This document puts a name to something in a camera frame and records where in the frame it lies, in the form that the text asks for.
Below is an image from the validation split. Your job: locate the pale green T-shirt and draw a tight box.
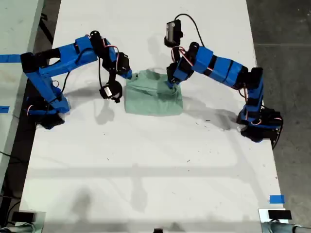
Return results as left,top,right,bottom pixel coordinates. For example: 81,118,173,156
123,68,184,117

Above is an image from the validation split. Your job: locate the long blue tape strip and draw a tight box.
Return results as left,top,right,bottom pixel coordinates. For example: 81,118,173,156
0,54,22,63

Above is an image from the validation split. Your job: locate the pale side table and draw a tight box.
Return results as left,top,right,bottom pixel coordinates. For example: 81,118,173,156
0,0,45,189

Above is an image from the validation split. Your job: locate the silver metal plate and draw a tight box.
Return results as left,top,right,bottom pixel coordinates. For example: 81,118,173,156
14,211,46,233
258,208,292,225

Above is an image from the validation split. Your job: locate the small black box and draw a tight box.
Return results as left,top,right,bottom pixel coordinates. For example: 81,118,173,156
11,211,36,222
268,210,292,220

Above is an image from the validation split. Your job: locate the grey green tube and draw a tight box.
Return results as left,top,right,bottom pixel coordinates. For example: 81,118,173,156
0,223,37,233
261,221,311,233

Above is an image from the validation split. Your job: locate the red white gripper wire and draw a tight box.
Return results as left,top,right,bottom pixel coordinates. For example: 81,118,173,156
102,38,122,71
171,47,195,66

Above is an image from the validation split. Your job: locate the black camera cable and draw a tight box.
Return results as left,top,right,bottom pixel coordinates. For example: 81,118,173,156
58,48,104,97
174,14,205,48

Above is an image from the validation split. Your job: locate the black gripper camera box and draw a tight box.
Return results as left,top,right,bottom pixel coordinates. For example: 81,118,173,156
164,19,184,47
99,81,122,104

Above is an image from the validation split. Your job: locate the black metal frame bar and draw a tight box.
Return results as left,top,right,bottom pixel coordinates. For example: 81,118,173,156
38,13,54,46

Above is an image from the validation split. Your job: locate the black power cable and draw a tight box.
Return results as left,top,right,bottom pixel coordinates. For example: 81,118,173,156
271,116,284,150

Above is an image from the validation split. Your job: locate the thin black floor cable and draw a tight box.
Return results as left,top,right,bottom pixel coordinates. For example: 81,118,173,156
6,200,21,221
0,150,18,162

